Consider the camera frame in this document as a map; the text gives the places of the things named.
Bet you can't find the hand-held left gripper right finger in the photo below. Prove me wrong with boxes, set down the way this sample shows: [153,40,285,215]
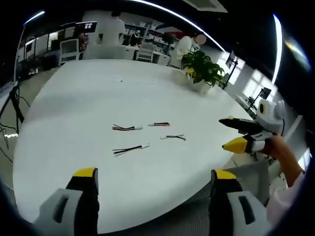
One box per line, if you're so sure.
[208,168,271,236]

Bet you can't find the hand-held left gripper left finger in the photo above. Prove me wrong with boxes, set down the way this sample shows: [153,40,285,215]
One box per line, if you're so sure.
[32,167,100,236]

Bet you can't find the person's right hand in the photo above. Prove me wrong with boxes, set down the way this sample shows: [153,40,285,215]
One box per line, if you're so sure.
[263,134,296,160]

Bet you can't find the black monitor on stand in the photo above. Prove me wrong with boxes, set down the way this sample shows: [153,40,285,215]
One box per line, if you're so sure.
[222,50,241,90]

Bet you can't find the green potted plant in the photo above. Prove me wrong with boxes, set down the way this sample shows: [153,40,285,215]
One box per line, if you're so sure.
[181,49,226,94]

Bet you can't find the white office chair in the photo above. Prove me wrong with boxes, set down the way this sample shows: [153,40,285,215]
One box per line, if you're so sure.
[136,42,158,62]
[60,39,81,63]

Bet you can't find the white storage shelves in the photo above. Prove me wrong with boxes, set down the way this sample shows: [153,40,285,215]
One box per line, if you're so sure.
[124,21,178,47]

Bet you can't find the black computer monitor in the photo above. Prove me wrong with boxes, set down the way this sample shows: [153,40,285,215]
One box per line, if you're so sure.
[75,21,98,34]

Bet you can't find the black cables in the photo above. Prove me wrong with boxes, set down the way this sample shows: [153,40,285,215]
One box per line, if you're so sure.
[0,82,32,157]

